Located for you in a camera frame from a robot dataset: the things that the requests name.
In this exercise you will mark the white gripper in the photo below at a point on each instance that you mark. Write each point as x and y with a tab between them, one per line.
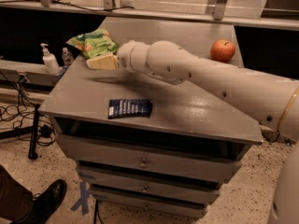
124	56

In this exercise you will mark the green rice chip bag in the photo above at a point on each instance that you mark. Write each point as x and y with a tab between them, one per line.
95	43

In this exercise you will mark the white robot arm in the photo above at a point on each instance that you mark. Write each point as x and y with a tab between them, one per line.
270	99

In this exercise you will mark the red apple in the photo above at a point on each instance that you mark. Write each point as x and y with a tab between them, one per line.
222	51

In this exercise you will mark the small clear sanitizer bottle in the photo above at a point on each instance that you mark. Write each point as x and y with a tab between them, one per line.
67	57

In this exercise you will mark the dark blue snack packet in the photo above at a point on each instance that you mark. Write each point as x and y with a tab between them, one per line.
129	108

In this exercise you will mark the white pump lotion bottle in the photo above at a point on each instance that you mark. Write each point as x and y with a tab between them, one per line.
50	60

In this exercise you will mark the grey drawer cabinet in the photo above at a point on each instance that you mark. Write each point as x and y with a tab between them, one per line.
185	120

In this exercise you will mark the grey side shelf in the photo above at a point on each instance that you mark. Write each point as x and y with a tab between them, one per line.
36	74

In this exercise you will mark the black stand pole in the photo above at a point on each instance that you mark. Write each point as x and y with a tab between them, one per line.
32	155

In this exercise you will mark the blue tape cross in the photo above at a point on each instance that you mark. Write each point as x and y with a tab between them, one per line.
84	203

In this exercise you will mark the middle grey drawer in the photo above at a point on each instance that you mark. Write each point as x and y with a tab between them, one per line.
148	185

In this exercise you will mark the grey drawer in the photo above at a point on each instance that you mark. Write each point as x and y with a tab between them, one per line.
148	185
147	160
148	201

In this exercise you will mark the top grey drawer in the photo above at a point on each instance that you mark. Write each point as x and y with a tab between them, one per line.
147	160

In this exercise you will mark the black leather shoe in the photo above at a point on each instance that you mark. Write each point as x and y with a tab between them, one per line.
45	204

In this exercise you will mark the bottom grey drawer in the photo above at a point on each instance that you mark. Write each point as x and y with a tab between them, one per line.
148	201

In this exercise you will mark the brown trouser leg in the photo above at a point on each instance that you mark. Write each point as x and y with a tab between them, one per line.
16	201

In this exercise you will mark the metal window rail frame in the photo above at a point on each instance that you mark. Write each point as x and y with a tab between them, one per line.
250	13

